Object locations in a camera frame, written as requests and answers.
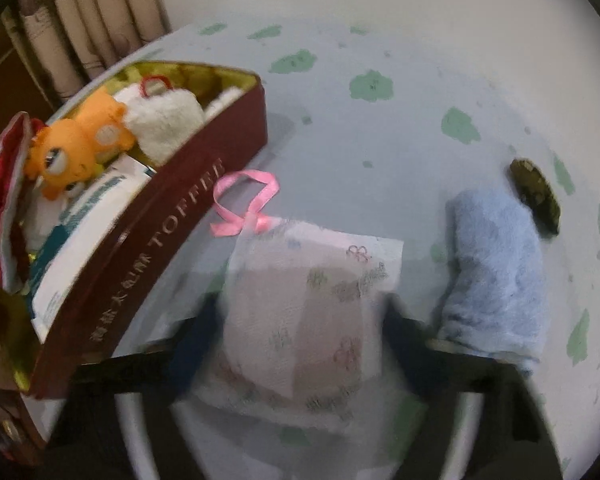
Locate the red gold toffee tin box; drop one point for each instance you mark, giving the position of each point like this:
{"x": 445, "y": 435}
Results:
{"x": 127, "y": 263}

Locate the light blue folded towel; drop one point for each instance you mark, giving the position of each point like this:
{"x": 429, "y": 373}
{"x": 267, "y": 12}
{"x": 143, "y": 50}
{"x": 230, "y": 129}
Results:
{"x": 497, "y": 305}

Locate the white sock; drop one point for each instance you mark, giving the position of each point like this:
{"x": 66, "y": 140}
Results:
{"x": 225, "y": 99}

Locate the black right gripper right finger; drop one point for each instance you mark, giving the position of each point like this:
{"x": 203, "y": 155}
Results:
{"x": 513, "y": 440}

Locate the beige striped curtain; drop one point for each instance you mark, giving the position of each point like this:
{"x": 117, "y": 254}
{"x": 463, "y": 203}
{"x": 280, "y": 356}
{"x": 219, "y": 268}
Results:
{"x": 64, "y": 44}

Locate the white round plush ball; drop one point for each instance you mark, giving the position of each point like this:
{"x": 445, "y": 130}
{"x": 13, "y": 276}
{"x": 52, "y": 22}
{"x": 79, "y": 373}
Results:
{"x": 40, "y": 218}

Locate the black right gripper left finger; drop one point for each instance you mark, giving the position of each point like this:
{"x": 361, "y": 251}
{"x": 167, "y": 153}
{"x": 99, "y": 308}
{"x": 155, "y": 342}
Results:
{"x": 87, "y": 440}

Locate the blue green patterned bedsheet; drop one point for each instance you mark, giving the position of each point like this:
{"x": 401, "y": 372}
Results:
{"x": 371, "y": 134}

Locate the white gauze bag pink ribbon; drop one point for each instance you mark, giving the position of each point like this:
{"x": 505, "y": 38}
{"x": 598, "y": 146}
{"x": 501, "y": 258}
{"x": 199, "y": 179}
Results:
{"x": 300, "y": 305}

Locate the orange plush toy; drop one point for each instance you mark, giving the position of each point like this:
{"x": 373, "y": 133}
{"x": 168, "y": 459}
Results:
{"x": 67, "y": 154}

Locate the white yellow plush toy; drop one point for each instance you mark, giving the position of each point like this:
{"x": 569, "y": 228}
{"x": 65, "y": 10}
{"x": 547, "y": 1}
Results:
{"x": 161, "y": 117}

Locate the red white knitted cloth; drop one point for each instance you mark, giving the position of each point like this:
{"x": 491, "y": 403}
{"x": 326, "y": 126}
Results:
{"x": 15, "y": 142}

